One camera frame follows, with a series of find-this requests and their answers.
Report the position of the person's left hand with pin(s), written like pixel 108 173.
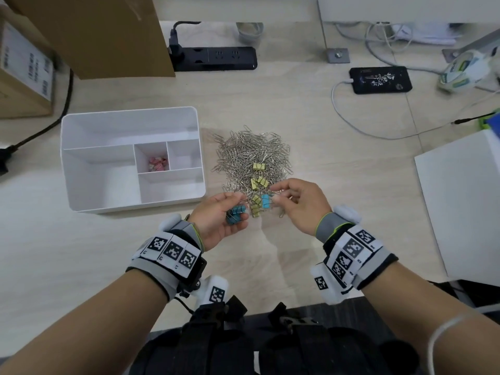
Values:
pixel 209 218

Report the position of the person's right hand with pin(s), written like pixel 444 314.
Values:
pixel 308 206

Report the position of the bunch of blue binder clips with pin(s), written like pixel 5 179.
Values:
pixel 236 216

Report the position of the bunch of yellow binder clips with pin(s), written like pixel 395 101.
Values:
pixel 258 183

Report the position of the bunch of pink binder clips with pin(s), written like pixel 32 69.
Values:
pixel 157 164

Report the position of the pile of silver paper clips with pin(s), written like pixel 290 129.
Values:
pixel 250 148

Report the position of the white compartment organizer tray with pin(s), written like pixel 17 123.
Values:
pixel 101 183

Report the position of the person's right forearm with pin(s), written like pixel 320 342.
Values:
pixel 429 328

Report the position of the person's left forearm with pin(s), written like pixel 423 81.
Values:
pixel 78 328

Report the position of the cardboard box with black print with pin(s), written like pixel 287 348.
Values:
pixel 23 101

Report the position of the white left wrist pod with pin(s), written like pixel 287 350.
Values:
pixel 170 223

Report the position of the gray left wrist marker band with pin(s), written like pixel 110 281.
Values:
pixel 168 257

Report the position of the gray wrist marker band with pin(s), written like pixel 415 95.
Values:
pixel 351 249
pixel 168 257

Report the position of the gray right wrist marker band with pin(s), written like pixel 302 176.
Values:
pixel 351 249

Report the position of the black chest harness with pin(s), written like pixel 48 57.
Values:
pixel 218 347

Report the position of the black smartphone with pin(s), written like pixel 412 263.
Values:
pixel 381 80

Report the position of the white flat board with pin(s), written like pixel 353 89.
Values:
pixel 461 206

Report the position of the black power strip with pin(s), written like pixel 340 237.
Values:
pixel 226 58

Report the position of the black power plug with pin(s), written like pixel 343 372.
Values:
pixel 175 46

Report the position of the clear tape roll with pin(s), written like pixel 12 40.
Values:
pixel 250 33

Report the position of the green and blue object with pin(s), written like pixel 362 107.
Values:
pixel 492 122

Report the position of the green and white packet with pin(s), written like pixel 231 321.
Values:
pixel 463 72

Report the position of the black power adapter brick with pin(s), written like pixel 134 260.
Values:
pixel 3 164

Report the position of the flat brown cardboard sheet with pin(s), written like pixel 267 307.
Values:
pixel 97 35

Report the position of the white desk divider panel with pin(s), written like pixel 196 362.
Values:
pixel 390 7

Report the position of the white left wrist camera block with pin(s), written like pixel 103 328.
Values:
pixel 215 292

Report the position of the white wrist camera block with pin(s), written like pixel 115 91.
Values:
pixel 326 285
pixel 215 292

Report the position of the white right wrist camera block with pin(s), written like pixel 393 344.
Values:
pixel 326 285

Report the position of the gray metal divider bracket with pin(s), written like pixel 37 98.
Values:
pixel 468 46
pixel 338 55

